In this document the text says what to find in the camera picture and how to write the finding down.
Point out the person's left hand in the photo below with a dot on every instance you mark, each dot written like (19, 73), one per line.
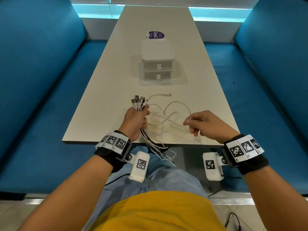
(133, 123)

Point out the person's right forearm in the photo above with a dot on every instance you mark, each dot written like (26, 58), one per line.
(276, 199)

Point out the black marker wristband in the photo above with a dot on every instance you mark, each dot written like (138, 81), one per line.
(108, 153)
(252, 163)

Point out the silver metal floor rail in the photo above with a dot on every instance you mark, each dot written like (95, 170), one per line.
(231, 201)

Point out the person's left forearm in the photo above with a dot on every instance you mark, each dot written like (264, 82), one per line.
(67, 194)

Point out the yellow shirt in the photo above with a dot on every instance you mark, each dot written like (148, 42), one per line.
(156, 211)

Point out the light blue jeans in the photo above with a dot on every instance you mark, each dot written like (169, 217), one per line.
(173, 180)

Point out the person's right hand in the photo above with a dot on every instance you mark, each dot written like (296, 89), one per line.
(211, 126)

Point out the blue sofa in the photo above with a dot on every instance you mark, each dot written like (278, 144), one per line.
(272, 76)
(36, 81)

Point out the round purple sticker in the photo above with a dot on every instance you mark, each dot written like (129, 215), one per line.
(156, 34)

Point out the grey metal table base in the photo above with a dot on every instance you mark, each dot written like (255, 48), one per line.
(195, 170)

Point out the white mini drawer box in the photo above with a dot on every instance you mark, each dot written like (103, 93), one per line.
(157, 49)

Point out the cyan wall light strips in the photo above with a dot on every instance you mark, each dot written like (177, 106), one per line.
(216, 13)

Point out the white table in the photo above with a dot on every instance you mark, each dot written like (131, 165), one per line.
(108, 105)

